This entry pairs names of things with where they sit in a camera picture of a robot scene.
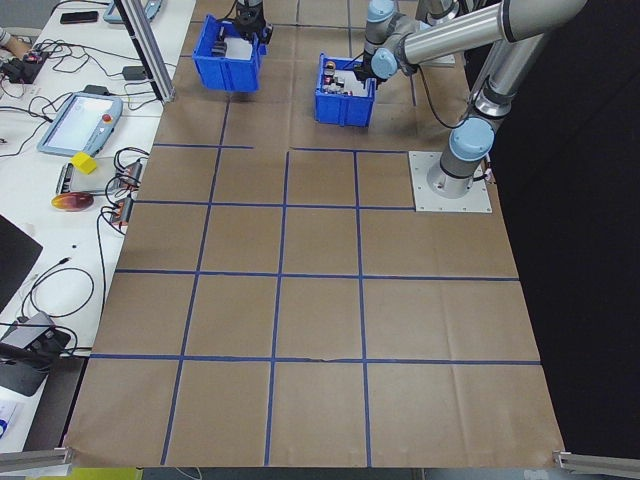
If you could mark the blue plastic button bin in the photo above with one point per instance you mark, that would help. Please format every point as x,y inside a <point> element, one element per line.
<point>345,110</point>

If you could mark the blue plastic capacitor bin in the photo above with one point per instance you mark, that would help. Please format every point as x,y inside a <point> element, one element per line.
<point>225,77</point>

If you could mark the bystander forearm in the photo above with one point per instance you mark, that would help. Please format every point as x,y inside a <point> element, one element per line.
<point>15,46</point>

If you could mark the black cylindrical capacitor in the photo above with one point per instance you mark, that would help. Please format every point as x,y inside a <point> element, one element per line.
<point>218,45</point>
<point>218,52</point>

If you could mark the black power adapter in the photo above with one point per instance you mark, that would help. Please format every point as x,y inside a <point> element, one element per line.
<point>135,74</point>

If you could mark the light blue teach pendant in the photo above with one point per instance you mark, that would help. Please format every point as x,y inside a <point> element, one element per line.
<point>111,12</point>
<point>75,125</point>

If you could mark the black smartphone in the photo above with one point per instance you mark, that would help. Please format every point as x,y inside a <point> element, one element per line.
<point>79,17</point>

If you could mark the gray usb hub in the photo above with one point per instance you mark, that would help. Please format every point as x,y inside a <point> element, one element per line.
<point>129,172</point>
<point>121,212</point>

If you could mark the yellow cube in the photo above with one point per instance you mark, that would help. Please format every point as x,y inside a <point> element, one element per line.
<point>83,162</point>

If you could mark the gray metal tray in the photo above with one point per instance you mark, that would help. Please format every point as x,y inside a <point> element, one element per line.
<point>85,185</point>

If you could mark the red yellow fruit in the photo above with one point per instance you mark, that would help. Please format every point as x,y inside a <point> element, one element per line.
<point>72,201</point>

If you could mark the black laptop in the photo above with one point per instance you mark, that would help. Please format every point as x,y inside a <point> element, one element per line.
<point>12,260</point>

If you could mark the gray docking hub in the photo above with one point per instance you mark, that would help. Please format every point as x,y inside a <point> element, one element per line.
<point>27,332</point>

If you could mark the dark gray stand base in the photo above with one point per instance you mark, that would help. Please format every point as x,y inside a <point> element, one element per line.
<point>17,375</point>

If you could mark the aluminium profile bar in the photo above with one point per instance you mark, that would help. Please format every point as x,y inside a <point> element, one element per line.
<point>595,460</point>
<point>37,457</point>

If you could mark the white printed paper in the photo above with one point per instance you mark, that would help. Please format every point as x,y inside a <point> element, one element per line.
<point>7,420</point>

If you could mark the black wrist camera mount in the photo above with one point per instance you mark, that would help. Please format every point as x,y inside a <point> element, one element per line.
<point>267,37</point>

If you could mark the white switch block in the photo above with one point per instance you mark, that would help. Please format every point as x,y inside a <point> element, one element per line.
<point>332,89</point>

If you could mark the white square base plate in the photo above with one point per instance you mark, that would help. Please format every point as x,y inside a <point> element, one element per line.
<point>445,61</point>
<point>475,200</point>

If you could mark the aluminium profile post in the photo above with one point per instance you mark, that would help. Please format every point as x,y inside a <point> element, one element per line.
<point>145,55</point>

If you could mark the black frame cover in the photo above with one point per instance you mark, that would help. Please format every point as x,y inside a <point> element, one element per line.
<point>575,250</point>

